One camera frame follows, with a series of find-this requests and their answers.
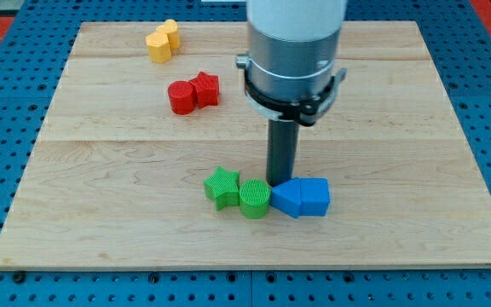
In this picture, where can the black flange clamp ring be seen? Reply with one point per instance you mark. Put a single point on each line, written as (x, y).
(302, 100)

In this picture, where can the yellow heart block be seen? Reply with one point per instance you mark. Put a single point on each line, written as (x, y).
(171, 30)

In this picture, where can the yellow hexagon block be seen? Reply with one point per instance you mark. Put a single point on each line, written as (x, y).
(158, 47)

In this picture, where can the light wooden board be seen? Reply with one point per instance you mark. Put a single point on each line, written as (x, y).
(115, 181)

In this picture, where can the red cylinder block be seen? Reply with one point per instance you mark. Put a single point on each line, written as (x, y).
(182, 97)

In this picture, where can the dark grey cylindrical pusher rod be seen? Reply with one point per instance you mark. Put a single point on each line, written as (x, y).
(281, 149)

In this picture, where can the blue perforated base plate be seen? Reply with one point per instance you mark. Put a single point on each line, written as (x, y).
(36, 38)

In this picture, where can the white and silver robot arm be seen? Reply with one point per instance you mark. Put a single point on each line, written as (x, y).
(289, 70)

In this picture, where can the green cylinder block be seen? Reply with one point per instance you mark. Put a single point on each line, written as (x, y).
(254, 198)

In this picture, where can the green star block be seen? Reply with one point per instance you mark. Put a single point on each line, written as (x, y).
(223, 187)

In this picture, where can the blue triangular prism block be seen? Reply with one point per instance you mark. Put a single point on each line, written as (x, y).
(286, 197)

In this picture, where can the blue cube block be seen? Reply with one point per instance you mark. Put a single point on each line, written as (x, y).
(315, 196)

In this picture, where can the red star block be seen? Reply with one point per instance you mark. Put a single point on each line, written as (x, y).
(207, 89)

